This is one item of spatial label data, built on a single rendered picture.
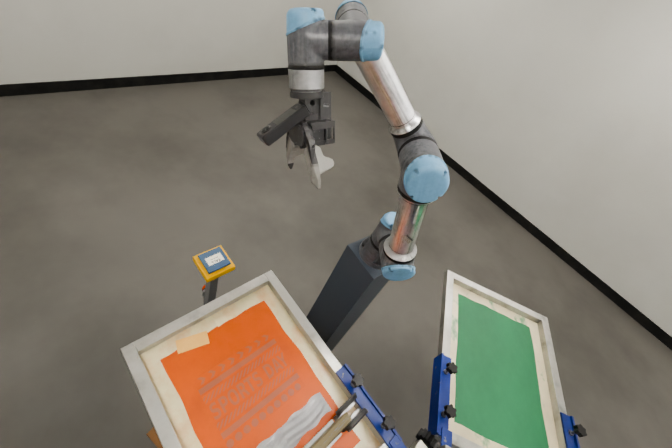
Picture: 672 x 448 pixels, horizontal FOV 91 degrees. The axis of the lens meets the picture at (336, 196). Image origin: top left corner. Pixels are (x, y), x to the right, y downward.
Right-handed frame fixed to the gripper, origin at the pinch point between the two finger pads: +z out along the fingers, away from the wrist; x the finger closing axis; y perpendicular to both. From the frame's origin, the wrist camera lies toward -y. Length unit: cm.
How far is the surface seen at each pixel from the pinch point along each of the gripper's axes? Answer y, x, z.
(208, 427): -31, 8, 80
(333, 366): 14, 7, 81
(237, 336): -14, 30, 71
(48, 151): -95, 275, 52
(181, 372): -35, 25, 71
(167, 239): -28, 179, 105
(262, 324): -4, 31, 71
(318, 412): 3, -2, 87
